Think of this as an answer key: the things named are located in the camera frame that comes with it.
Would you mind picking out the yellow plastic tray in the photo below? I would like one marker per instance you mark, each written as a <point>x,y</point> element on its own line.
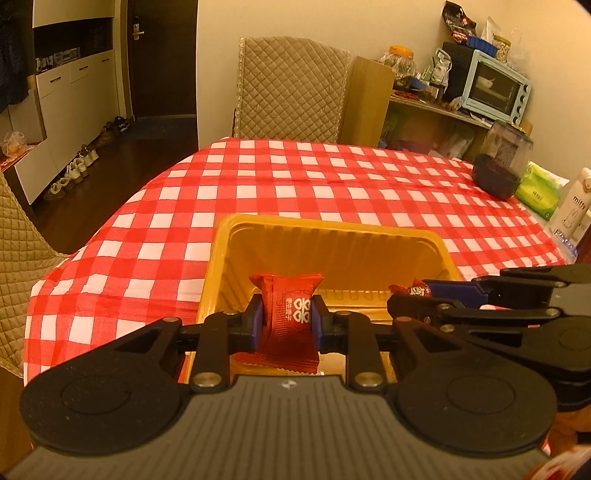
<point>332,254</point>

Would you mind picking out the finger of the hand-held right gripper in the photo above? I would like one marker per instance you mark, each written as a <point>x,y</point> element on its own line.
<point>452,290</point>
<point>415,308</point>

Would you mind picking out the blue and white pack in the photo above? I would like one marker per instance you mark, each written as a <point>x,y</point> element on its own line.
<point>567,242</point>

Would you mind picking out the plastic jar with orange lid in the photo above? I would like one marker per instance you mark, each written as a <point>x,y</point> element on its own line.
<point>399,64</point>

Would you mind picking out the white cabinet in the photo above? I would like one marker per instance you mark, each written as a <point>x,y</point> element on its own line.
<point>69,92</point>

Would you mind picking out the red snack packet dark print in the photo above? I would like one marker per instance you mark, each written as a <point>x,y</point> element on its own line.
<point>413,289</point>

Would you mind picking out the green tissue pack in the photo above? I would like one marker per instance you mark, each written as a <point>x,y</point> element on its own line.
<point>540,189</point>

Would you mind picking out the glass jar with dark base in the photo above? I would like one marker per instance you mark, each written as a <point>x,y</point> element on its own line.
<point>501,166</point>

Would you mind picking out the light blue toaster oven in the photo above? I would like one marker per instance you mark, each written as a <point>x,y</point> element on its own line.
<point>494,85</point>

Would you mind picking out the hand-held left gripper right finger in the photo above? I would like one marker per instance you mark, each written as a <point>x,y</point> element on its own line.
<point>317,323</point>

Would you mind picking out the red checked tablecloth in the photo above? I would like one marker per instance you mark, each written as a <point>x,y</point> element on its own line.
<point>277,184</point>

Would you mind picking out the quilted beige chair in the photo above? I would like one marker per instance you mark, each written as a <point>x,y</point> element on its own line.
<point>21,277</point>
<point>291,87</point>

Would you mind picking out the wooden shelf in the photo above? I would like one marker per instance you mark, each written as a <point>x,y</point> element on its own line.
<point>369,101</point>

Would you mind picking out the row of shoes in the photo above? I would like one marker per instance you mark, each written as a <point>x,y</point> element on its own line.
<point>78,166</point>

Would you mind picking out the dark wooden door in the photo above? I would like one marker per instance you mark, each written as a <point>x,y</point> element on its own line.
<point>161,55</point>

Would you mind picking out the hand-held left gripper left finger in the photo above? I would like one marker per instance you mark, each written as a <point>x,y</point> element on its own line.
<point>256,323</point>

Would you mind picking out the heap of snack bags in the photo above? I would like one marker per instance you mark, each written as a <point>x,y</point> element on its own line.
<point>480,32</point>

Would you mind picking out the dark hanging jacket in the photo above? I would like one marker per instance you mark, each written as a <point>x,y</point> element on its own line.
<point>14,50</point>

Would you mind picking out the red snack packet white print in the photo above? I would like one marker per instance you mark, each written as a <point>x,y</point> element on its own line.
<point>286,314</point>

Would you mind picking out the white rabbit print bottle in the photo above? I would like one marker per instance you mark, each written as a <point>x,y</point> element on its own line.
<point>575,207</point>

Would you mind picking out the clear plastic bag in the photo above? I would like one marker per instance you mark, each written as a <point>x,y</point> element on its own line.
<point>13,143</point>

